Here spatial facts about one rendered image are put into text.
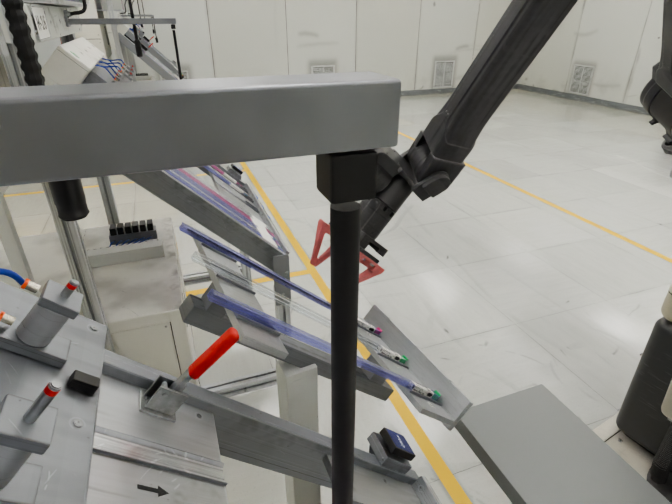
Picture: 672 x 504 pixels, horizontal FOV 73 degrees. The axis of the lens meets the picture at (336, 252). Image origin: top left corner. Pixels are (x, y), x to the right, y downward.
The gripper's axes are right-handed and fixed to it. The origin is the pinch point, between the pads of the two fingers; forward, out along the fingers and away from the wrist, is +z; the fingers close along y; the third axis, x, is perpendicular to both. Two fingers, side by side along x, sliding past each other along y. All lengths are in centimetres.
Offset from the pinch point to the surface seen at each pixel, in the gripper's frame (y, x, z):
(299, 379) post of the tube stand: 2.1, 7.7, 18.1
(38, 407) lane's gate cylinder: 39, -39, 6
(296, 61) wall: -696, 214, -162
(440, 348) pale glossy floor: -68, 131, 12
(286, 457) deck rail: 21.3, -3.8, 19.2
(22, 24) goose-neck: 28, -47, -7
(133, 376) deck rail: 20.1, -26.6, 15.4
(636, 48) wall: -415, 524, -476
